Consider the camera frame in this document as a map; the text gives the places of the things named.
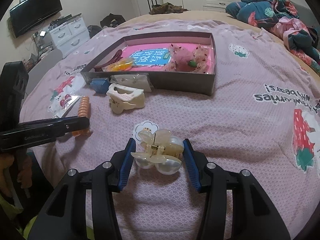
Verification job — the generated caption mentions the orange spiral hair tie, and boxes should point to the orange spiral hair tie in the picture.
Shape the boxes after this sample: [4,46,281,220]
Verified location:
[72,96,92,138]

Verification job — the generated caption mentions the small blue box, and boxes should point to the small blue box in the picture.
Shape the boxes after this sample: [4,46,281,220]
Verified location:
[89,78,110,94]

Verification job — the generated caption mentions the cream white hair claw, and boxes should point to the cream white hair claw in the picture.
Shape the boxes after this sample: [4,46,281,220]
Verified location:
[106,83,145,114]

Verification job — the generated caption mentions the dark red hair clip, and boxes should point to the dark red hair clip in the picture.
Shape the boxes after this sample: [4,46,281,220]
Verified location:
[94,49,123,72]

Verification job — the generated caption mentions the pearl flower hair claw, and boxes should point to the pearl flower hair claw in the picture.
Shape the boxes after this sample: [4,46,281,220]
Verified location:
[131,129,184,175]

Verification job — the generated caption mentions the white flower earrings card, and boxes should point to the white flower earrings card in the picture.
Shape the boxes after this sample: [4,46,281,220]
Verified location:
[110,74,153,92]

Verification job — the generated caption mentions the pink fluffy strawberry clip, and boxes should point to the pink fluffy strawberry clip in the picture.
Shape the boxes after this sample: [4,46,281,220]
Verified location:
[167,44,197,72]

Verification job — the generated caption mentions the grey bench seat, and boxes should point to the grey bench seat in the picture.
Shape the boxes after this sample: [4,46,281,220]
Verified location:
[25,49,63,96]

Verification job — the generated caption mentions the white drawer cabinet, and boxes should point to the white drawer cabinet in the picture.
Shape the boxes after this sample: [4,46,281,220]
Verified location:
[44,14,90,59]

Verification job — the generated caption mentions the pink strawberry bear blanket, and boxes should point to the pink strawberry bear blanket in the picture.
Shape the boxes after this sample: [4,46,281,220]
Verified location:
[20,20,319,237]

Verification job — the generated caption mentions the orange yellow hair clips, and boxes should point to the orange yellow hair clips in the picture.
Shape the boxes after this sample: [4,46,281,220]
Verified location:
[102,57,135,72]

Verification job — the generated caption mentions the black bag on floor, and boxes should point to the black bag on floor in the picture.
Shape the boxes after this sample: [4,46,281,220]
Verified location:
[100,13,126,28]

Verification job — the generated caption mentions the pink book in tray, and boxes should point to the pink book in tray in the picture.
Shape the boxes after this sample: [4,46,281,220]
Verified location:
[105,43,215,74]

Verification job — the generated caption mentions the red dotted scrunchies in bag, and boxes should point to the red dotted scrunchies in bag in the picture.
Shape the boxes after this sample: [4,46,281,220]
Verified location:
[163,46,209,74]

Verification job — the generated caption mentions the dark cardboard tray box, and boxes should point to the dark cardboard tray box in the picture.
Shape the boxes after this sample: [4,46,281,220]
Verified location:
[81,31,216,96]

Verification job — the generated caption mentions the olive clothing on bed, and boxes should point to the olive clothing on bed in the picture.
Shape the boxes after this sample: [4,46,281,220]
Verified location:
[149,2,188,15]

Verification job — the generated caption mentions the tan bed cover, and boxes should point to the tan bed cover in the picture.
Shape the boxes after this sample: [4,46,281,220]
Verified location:
[120,11,319,84]

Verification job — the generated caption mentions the grey headboard cushion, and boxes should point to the grey headboard cushion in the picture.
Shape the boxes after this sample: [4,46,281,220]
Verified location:
[292,2,319,31]

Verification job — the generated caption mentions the teal floral quilt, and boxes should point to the teal floral quilt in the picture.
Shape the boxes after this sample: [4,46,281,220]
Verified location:
[225,0,319,73]

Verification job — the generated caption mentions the black wall television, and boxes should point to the black wall television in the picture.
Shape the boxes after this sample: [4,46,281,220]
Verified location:
[9,0,62,37]

